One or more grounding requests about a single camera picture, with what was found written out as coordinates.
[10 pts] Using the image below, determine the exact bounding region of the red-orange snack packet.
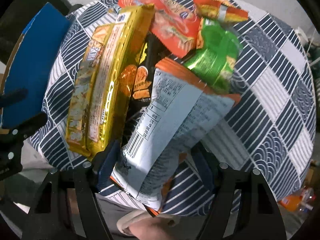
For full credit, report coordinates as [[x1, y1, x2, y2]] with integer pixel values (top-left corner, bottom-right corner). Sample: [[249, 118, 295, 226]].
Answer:
[[117, 0, 202, 58]]

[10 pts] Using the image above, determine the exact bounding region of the person's foot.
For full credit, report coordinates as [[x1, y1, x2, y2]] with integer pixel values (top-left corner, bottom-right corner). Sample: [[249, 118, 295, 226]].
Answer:
[[127, 217, 202, 240]]

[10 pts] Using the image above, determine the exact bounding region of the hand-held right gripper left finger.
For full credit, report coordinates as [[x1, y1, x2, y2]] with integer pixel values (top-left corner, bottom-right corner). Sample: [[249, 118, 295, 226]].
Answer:
[[21, 139, 123, 240]]

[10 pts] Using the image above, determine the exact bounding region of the blue white patterned tablecloth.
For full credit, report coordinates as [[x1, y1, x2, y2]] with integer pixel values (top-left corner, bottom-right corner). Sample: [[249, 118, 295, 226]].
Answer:
[[27, 0, 317, 217]]

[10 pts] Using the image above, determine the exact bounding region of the orange noodle snack packet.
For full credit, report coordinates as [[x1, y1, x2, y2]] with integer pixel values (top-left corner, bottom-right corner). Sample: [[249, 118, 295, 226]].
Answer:
[[194, 0, 249, 26]]

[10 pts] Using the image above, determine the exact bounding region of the black snack packet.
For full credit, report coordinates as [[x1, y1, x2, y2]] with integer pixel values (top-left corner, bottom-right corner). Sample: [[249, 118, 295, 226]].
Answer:
[[118, 34, 173, 145]]

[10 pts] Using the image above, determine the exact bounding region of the green snack packet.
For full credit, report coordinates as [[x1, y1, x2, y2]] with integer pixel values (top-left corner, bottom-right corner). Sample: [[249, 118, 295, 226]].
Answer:
[[184, 17, 244, 94]]

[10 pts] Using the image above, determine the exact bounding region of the pale blue orange snack packet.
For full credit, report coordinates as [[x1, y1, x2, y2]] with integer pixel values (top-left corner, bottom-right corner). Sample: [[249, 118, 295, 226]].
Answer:
[[110, 59, 242, 217]]

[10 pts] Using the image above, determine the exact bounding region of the beige slipper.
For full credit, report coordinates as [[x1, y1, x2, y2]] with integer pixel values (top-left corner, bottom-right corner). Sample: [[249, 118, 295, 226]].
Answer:
[[116, 209, 181, 236]]

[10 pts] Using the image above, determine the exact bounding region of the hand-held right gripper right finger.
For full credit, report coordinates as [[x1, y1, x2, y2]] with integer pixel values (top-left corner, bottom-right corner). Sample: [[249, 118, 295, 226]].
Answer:
[[190, 144, 288, 240]]

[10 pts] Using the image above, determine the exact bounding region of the gold snack packet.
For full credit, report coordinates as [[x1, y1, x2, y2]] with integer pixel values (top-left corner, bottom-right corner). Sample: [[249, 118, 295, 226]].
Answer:
[[65, 4, 155, 158]]

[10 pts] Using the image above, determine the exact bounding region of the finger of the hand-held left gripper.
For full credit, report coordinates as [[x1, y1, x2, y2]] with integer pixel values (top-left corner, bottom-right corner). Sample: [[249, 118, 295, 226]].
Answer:
[[0, 112, 48, 143], [0, 89, 28, 108]]

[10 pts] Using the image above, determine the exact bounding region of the orange plastic bottle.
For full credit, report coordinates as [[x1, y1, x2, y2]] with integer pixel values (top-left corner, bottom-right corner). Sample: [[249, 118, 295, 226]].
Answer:
[[279, 187, 316, 212]]

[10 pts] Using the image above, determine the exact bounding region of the blue cardboard box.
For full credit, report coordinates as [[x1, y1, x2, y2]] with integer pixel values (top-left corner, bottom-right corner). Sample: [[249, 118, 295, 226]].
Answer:
[[0, 2, 73, 130]]

